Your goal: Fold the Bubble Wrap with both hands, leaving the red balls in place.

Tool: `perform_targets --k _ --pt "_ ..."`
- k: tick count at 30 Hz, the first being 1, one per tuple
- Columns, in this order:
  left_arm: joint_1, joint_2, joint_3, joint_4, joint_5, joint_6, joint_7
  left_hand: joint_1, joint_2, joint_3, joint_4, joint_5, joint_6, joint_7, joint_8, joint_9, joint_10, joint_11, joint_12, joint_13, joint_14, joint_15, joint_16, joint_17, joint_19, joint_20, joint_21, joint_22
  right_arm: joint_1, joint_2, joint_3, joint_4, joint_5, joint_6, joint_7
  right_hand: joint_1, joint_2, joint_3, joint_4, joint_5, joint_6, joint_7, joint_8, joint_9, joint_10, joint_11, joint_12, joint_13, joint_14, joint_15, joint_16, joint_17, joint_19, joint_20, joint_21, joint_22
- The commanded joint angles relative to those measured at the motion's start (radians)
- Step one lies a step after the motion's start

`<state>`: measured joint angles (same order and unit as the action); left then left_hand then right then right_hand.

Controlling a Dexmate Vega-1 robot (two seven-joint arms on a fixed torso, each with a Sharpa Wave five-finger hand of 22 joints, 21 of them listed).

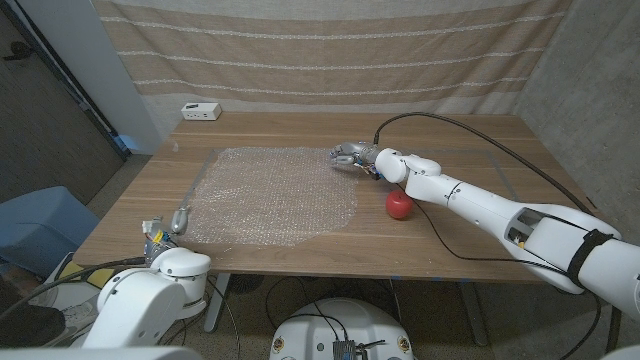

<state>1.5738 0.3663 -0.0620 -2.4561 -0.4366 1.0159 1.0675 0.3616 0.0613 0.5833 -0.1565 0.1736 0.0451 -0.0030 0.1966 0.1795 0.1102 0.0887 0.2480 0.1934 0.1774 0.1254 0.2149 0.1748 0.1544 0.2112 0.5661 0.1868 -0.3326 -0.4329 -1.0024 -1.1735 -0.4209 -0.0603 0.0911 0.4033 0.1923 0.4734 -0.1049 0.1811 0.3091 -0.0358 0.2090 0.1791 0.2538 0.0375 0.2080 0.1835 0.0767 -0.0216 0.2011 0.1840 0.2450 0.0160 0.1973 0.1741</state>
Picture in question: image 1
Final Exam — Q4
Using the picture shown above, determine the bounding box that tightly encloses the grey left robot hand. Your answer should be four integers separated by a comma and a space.
142, 206, 191, 256

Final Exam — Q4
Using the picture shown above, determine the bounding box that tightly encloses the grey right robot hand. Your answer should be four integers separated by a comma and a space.
329, 141, 381, 174

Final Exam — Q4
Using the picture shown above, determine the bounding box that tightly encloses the clear bubble wrap sheet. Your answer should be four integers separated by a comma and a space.
182, 146, 360, 248

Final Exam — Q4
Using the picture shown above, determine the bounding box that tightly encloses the large red ball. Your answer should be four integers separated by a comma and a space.
384, 188, 415, 221

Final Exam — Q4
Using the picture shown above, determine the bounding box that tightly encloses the grey table leg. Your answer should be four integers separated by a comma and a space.
459, 282, 490, 347
203, 272, 232, 335

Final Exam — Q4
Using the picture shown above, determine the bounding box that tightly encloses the beige striped backdrop cloth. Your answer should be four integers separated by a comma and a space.
92, 0, 574, 116

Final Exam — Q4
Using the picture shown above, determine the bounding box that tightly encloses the white power strip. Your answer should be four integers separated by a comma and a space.
180, 102, 223, 122

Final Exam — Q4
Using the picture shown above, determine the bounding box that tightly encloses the yellow black floor pad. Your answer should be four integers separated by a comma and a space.
53, 259, 116, 291

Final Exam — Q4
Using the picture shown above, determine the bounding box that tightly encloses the blue upholstered seat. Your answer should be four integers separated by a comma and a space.
0, 185, 101, 279

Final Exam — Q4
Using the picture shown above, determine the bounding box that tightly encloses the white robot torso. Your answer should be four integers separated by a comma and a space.
268, 297, 416, 360

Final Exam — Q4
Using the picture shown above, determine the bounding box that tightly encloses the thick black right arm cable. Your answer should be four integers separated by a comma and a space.
373, 111, 596, 217

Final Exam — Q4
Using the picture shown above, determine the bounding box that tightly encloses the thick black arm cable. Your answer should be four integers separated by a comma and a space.
0, 256, 149, 319
373, 111, 596, 217

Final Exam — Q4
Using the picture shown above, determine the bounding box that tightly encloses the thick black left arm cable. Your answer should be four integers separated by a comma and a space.
0, 256, 149, 319

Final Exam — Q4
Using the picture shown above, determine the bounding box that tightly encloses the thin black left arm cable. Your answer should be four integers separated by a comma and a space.
207, 277, 242, 360

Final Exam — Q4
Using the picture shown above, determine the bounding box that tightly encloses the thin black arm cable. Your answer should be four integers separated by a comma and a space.
207, 277, 242, 360
397, 184, 604, 360

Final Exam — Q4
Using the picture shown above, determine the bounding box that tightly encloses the black door rail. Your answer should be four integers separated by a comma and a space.
0, 0, 132, 162

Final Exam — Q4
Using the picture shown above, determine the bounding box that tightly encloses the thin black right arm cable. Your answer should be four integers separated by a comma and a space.
397, 184, 604, 360

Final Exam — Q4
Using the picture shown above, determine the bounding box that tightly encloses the black door handle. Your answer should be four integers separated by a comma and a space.
2, 41, 34, 62

